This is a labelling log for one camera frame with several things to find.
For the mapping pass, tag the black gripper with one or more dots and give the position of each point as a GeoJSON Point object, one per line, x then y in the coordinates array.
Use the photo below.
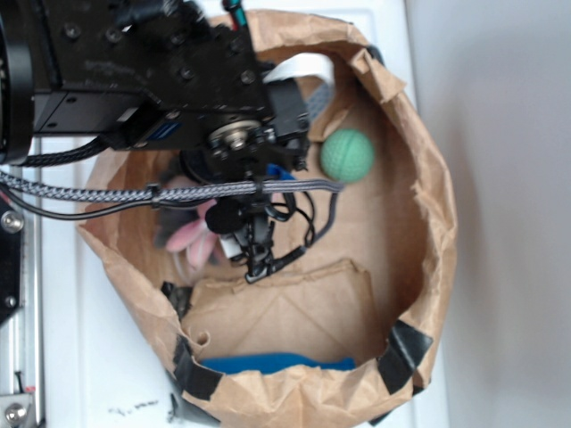
{"type": "Point", "coordinates": [254, 155]}

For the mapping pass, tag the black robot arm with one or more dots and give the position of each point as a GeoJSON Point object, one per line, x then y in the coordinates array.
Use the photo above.
{"type": "Point", "coordinates": [80, 77]}

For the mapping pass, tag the grey plush donkey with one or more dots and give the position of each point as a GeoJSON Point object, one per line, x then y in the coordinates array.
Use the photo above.
{"type": "Point", "coordinates": [171, 219]}

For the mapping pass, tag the green dimpled ball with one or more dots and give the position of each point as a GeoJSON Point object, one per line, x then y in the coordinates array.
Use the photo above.
{"type": "Point", "coordinates": [347, 155]}

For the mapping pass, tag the brown paper bag bin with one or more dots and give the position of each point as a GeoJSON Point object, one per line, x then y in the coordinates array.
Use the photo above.
{"type": "Point", "coordinates": [375, 288]}

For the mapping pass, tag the blue plastic object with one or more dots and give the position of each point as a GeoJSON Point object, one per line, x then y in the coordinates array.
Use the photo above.
{"type": "Point", "coordinates": [272, 363]}

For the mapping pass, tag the black mounting bracket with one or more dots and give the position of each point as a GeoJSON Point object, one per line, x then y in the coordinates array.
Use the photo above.
{"type": "Point", "coordinates": [12, 238]}

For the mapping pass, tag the aluminium frame rail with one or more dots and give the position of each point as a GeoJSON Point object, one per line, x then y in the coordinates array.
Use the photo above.
{"type": "Point", "coordinates": [22, 356]}

